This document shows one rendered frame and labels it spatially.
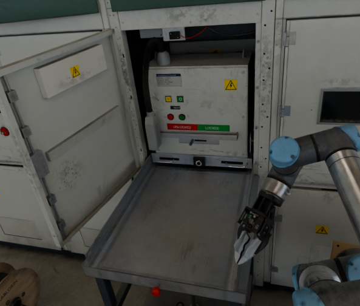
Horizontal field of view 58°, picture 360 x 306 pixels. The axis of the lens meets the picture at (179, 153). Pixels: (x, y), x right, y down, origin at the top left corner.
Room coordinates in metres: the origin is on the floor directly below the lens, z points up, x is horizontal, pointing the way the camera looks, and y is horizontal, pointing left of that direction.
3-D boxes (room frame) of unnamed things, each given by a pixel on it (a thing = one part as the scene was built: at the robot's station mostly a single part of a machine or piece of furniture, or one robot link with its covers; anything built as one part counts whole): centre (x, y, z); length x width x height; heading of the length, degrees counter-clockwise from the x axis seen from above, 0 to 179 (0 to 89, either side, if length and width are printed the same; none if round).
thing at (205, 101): (1.46, -0.10, 1.15); 0.48 x 0.01 x 0.48; 71
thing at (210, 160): (1.47, -0.11, 0.89); 0.54 x 0.05 x 0.06; 71
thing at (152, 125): (1.46, 0.12, 1.09); 0.08 x 0.05 x 0.17; 161
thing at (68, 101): (1.28, 0.40, 1.21); 0.63 x 0.07 x 0.74; 150
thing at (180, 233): (1.10, 0.02, 0.82); 0.68 x 0.62 x 0.06; 161
